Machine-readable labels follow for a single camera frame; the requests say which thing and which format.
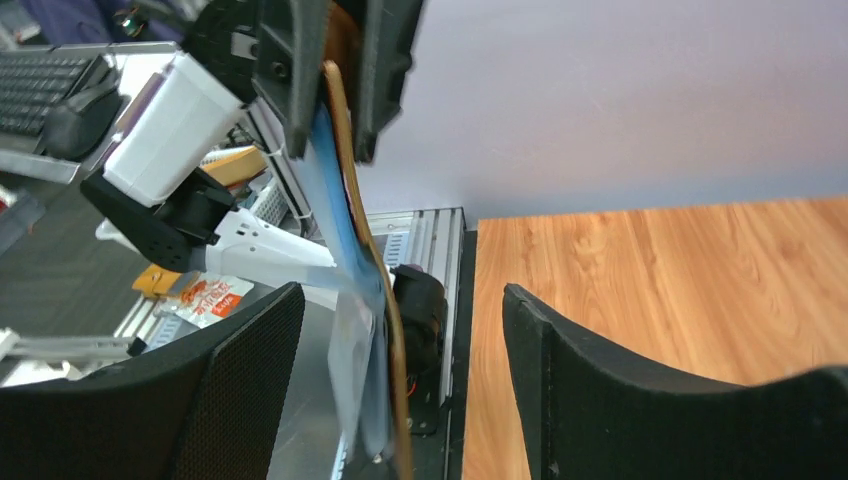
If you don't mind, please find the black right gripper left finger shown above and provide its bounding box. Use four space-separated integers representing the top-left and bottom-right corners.
1 283 305 479

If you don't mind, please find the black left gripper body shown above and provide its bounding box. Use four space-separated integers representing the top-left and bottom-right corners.
180 0 260 103

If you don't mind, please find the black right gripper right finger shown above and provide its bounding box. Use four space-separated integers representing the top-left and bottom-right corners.
502 284 847 479

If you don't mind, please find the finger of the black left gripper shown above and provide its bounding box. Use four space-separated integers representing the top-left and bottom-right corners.
352 0 424 163
254 0 330 158

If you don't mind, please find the brown leather card holder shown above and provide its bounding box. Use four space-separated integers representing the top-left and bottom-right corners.
293 1 414 479

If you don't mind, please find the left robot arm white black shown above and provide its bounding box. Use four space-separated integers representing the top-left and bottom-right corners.
82 1 423 272

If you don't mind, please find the orange white snack packet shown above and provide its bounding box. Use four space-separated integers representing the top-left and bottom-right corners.
170 273 254 328

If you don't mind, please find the black computer mouse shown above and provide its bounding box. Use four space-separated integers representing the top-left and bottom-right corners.
41 83 123 162

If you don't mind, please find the black computer keyboard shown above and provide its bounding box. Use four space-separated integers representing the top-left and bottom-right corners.
1 52 111 138

